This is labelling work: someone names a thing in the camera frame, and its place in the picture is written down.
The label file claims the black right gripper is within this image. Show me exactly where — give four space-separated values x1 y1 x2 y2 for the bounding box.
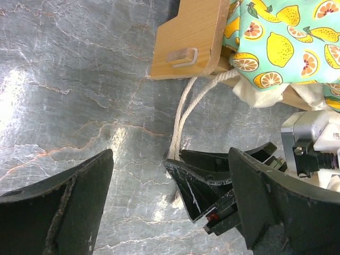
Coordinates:
164 142 339 254

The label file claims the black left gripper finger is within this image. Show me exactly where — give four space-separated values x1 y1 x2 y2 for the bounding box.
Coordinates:
1 149 114 254

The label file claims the white front rope tie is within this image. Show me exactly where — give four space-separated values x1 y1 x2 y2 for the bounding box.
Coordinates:
164 68 241 209

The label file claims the wooden pet bed frame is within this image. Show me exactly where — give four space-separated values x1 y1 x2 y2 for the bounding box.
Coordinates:
150 1 315 110

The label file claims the lemon print cushion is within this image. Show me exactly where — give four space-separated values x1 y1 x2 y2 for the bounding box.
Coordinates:
223 1 339 112

